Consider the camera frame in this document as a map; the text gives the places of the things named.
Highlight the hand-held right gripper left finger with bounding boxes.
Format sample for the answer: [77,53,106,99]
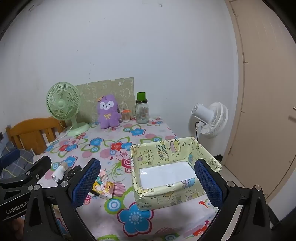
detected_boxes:
[23,158,101,241]

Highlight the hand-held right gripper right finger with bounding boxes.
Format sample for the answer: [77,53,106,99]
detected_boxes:
[194,159,272,241]

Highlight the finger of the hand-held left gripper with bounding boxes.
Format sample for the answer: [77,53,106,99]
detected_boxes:
[0,156,52,189]
[0,148,21,166]

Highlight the black plastic bag roll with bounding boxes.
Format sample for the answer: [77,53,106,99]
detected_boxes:
[62,165,82,183]

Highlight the cartoon printed pouch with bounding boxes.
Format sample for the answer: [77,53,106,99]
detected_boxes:
[92,170,115,200]

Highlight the white cloth bundle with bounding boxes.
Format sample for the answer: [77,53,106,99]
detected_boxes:
[51,162,68,182]

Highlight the yellow cartoon paper box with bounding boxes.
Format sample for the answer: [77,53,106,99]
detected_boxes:
[130,137,223,211]

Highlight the grey plaid pillow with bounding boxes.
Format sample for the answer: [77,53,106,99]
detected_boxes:
[0,141,35,179]

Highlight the wooden bed headboard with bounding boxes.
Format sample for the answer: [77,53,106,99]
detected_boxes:
[6,116,64,156]

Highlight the white standing fan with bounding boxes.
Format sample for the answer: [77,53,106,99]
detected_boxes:
[191,101,229,139]

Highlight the purple plush toy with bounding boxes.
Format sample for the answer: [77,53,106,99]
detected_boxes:
[96,94,122,129]

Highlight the green desk fan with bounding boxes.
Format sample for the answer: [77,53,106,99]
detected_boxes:
[46,82,90,136]

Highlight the floral tablecloth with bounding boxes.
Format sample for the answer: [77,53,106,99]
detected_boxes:
[35,118,222,241]

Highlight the glass jar with green lid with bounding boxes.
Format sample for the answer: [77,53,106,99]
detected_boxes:
[135,92,149,124]

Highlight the green patterned board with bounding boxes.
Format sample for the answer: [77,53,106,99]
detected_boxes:
[75,77,134,123]

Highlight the beige door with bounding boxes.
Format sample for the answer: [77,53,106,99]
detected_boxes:
[225,0,296,197]

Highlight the white fan power cable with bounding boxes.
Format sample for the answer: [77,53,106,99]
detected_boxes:
[46,125,74,147]

